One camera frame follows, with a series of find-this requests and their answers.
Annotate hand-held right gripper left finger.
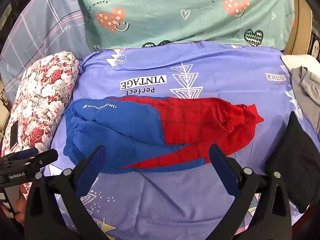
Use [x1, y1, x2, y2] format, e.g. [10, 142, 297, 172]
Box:
[24, 145, 108, 240]

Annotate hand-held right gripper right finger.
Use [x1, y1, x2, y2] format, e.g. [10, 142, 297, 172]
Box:
[209, 144, 292, 240]

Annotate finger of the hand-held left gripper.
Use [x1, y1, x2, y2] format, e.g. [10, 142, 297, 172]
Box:
[0, 147, 39, 164]
[24, 149, 59, 173]

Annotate blue and red pants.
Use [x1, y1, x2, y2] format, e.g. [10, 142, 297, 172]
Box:
[63, 96, 265, 175]

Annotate person's left hand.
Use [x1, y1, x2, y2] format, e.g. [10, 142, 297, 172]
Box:
[14, 185, 29, 220]

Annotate black phone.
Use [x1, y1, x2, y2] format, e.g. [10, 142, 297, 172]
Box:
[10, 122, 19, 145]

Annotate floral quilt roll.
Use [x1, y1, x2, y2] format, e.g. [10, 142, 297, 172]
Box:
[1, 51, 80, 160]

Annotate purple printed blanket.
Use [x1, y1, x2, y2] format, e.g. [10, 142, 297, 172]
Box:
[42, 41, 312, 240]

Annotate black garment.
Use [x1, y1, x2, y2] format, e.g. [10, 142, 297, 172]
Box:
[265, 117, 320, 214]

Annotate grey garment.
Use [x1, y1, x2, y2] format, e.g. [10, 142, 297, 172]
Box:
[291, 66, 320, 135]

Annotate grey-blue plaid sheet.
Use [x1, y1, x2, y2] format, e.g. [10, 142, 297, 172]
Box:
[0, 0, 100, 105]

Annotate white fleece cloth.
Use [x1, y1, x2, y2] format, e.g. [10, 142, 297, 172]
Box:
[281, 54, 320, 78]

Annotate green heart print sheet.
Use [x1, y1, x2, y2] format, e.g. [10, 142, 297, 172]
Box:
[77, 0, 295, 52]

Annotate wooden bed frame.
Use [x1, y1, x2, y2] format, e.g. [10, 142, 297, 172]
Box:
[284, 0, 313, 55]

